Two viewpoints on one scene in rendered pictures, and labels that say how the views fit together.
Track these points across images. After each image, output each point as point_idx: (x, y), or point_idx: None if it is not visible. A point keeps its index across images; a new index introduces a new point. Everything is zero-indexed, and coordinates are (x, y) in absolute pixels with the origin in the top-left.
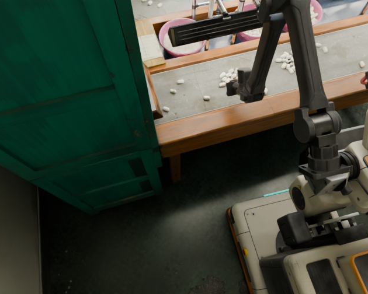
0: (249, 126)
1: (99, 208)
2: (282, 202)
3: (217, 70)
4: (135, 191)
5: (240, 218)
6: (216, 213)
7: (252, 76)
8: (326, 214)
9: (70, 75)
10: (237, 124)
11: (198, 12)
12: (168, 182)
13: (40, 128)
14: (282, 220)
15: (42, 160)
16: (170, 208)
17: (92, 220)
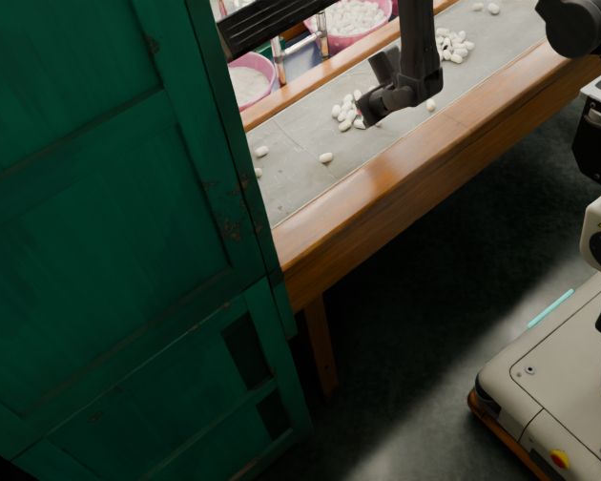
0: (436, 177)
1: None
2: (571, 319)
3: (321, 110)
4: (255, 440)
5: (508, 390)
6: (447, 421)
7: (405, 41)
8: None
9: (66, 67)
10: (412, 175)
11: None
12: (314, 405)
13: (16, 261)
14: None
15: (32, 377)
16: (344, 457)
17: None
